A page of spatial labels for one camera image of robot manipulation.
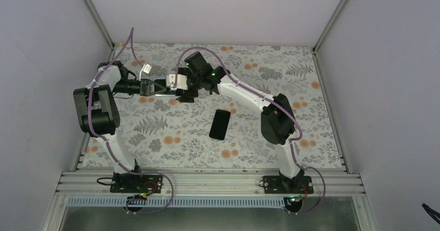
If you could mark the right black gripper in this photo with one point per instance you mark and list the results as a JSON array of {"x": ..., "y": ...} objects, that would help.
[{"x": 186, "y": 96}]

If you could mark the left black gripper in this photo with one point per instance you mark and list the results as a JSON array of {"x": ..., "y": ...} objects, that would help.
[{"x": 145, "y": 93}]

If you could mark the black phone light-blue case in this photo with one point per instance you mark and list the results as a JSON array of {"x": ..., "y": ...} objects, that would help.
[{"x": 163, "y": 90}]

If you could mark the black smartphone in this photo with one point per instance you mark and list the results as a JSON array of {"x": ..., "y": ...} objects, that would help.
[{"x": 220, "y": 125}]

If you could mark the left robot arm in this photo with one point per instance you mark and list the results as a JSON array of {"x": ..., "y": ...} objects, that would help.
[{"x": 98, "y": 115}]

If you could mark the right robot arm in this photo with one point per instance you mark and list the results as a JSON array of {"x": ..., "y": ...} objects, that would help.
[{"x": 278, "y": 124}]

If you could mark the floral patterned table mat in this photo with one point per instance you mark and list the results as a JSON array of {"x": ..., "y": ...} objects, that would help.
[{"x": 161, "y": 132}]

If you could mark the black object at corner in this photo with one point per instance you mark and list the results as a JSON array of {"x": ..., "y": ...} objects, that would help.
[{"x": 431, "y": 212}]

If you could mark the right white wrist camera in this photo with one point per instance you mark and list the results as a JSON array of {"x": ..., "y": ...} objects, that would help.
[{"x": 176, "y": 82}]

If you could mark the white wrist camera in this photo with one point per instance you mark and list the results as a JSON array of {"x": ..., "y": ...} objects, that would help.
[
  {"x": 145, "y": 70},
  {"x": 176, "y": 82}
]

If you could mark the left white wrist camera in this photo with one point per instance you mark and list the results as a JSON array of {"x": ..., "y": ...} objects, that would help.
[{"x": 145, "y": 70}]

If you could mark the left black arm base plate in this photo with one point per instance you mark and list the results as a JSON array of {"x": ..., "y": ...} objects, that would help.
[{"x": 136, "y": 184}]

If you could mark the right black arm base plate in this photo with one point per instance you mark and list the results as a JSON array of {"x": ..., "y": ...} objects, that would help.
[{"x": 277, "y": 184}]

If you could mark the aluminium rail frame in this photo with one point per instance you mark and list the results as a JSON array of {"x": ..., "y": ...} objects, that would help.
[{"x": 212, "y": 187}]

